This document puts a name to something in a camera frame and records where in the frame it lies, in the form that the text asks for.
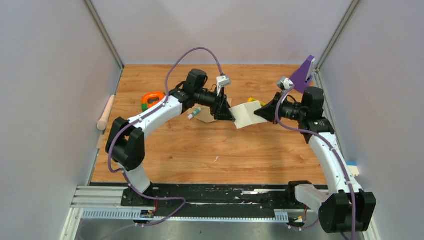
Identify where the purple plastic stand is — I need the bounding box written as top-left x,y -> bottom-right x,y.
289,55 -> 316,94

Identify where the white green glue stick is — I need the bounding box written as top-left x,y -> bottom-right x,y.
187,107 -> 202,120

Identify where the letter paper sheet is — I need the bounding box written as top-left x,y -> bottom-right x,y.
230,101 -> 267,129

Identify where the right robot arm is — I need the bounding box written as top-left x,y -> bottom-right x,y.
254,86 -> 377,234

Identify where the orange toy track loop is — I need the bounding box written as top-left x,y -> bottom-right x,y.
141,91 -> 165,109

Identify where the slotted cable duct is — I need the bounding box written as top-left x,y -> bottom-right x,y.
81,208 -> 289,224

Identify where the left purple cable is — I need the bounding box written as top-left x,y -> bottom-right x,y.
107,47 -> 225,228

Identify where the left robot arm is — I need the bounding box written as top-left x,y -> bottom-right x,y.
105,69 -> 236,207

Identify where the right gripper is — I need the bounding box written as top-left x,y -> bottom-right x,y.
254,91 -> 307,125

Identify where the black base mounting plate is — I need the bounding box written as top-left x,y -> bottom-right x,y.
120,183 -> 310,220

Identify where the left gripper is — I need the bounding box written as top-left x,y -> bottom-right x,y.
195,87 -> 236,123

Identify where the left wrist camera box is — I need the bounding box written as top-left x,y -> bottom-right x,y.
216,75 -> 232,89

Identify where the brown paper envelope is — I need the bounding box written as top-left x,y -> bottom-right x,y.
187,100 -> 217,123

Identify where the yellow toy window brick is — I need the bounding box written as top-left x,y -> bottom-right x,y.
247,97 -> 266,107

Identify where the green toy brick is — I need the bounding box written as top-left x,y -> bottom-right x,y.
141,104 -> 149,112

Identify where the wooden rolling pin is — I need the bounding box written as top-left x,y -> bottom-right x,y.
96,95 -> 116,131

